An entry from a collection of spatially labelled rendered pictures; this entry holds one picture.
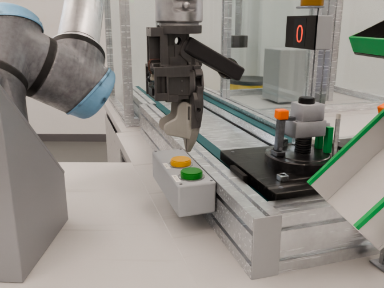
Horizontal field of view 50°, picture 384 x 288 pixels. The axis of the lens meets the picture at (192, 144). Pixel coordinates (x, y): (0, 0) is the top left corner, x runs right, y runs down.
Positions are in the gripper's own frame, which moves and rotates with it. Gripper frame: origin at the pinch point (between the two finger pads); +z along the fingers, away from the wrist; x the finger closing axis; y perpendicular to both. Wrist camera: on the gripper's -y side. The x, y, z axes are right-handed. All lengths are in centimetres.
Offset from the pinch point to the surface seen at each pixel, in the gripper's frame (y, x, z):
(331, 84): -103, -104, 8
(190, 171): 0.4, 0.1, 5.0
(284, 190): -11.5, 12.6, 5.2
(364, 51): -13.9, 24.3, -17.0
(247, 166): -10.7, 0.1, 5.2
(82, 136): 5, -376, 96
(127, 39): -2, -80, -15
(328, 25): -33.8, -11.6, -19.8
